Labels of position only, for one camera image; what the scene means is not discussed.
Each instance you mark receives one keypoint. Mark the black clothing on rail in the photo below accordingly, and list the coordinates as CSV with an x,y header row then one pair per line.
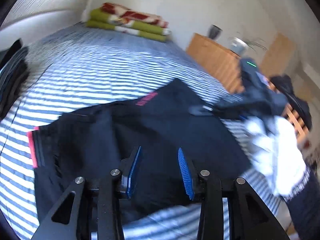
x,y
284,85

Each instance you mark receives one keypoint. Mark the right forearm dark sleeve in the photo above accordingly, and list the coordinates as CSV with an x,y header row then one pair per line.
x,y
303,204

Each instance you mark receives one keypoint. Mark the wooden slatted bed rail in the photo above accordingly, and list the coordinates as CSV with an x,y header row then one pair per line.
x,y
222,64

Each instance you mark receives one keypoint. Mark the dark ceramic vase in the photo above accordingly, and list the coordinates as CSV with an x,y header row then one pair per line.
x,y
214,32

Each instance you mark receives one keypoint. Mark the potted spider plant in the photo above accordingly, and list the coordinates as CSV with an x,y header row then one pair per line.
x,y
240,45

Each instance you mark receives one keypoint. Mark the wooden door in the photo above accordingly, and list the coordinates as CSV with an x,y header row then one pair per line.
x,y
278,56

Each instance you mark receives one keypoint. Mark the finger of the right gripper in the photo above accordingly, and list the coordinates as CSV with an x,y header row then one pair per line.
x,y
205,110

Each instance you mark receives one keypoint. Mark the folded green red blanket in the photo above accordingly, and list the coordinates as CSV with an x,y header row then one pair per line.
x,y
116,17

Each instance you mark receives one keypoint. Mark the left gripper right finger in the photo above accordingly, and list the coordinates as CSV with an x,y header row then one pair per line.
x,y
249,217

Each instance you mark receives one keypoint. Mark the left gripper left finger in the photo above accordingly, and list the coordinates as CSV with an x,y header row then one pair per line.
x,y
89,209

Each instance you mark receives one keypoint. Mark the right hand white glove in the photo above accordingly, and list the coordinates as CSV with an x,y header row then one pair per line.
x,y
275,154

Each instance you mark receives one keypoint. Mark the black pants pink trim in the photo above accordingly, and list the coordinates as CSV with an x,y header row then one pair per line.
x,y
92,141

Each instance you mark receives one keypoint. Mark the stack of folded dark clothes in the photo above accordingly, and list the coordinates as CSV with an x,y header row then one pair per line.
x,y
14,71

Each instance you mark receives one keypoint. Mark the blue white striped quilt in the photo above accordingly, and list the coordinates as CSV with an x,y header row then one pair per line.
x,y
80,67

